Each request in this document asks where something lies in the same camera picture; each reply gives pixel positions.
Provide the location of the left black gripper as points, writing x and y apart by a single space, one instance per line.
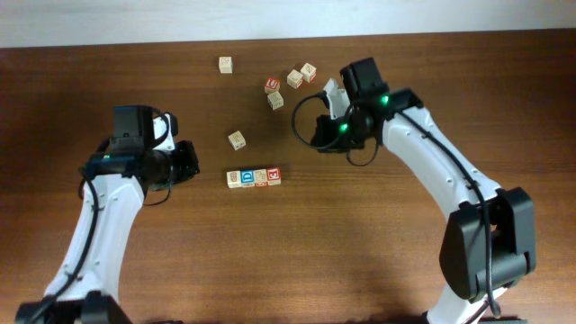
190 164

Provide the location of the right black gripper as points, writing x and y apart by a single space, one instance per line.
325 139

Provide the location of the wooden block red drawing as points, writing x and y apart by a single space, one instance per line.
234 179

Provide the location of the blue D wooden block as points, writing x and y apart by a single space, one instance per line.
247 178

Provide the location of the red E wooden block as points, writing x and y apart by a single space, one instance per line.
273 176

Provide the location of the wooden block red picture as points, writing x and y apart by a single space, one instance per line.
260 178

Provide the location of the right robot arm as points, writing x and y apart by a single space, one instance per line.
489 243

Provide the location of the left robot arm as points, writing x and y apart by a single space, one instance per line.
140 157

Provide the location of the plain wooden block middle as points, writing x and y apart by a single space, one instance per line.
237 140

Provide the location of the plain wooden block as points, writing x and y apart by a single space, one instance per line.
237 140
226 65

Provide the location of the wooden block beside top right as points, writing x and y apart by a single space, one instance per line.
294 79

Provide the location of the red U wooden block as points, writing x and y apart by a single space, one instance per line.
272 85

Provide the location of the plain wooden block far left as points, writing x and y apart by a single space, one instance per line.
226 65

